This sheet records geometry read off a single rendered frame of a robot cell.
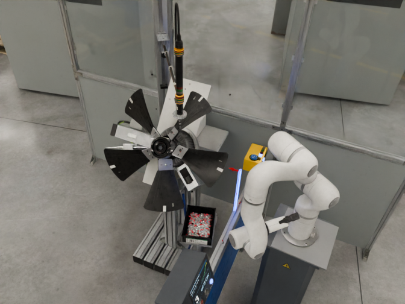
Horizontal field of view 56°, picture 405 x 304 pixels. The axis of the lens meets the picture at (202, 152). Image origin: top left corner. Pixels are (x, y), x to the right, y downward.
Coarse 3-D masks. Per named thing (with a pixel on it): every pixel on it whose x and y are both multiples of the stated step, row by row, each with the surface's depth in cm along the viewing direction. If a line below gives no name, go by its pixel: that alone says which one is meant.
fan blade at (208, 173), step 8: (192, 152) 208; (200, 152) 209; (208, 152) 209; (216, 152) 209; (184, 160) 204; (192, 160) 204; (200, 160) 204; (208, 160) 205; (216, 160) 205; (224, 160) 205; (192, 168) 202; (200, 168) 202; (208, 168) 202; (216, 168) 203; (200, 176) 200; (208, 176) 200; (216, 176) 201; (208, 184) 199
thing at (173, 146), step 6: (156, 138) 205; (162, 138) 204; (156, 144) 206; (162, 144) 205; (168, 144) 203; (174, 144) 209; (156, 150) 206; (162, 150) 205; (168, 150) 203; (156, 156) 205; (162, 156) 204; (168, 156) 207
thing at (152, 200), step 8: (160, 176) 208; (168, 176) 211; (152, 184) 207; (160, 184) 208; (168, 184) 210; (176, 184) 213; (152, 192) 207; (160, 192) 208; (168, 192) 210; (176, 192) 212; (152, 200) 208; (160, 200) 209; (168, 200) 210; (176, 200) 212; (152, 208) 208; (160, 208) 209; (168, 208) 210; (176, 208) 211
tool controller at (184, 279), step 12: (192, 252) 155; (180, 264) 152; (192, 264) 150; (204, 264) 152; (168, 276) 148; (180, 276) 147; (192, 276) 146; (204, 276) 153; (168, 288) 144; (180, 288) 143; (192, 288) 144; (204, 288) 154; (156, 300) 141; (168, 300) 140; (180, 300) 139; (192, 300) 145; (204, 300) 155
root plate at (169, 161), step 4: (160, 160) 209; (164, 160) 210; (168, 160) 212; (160, 164) 209; (164, 164) 210; (168, 164) 212; (160, 168) 209; (164, 168) 210; (168, 168) 212; (172, 168) 213
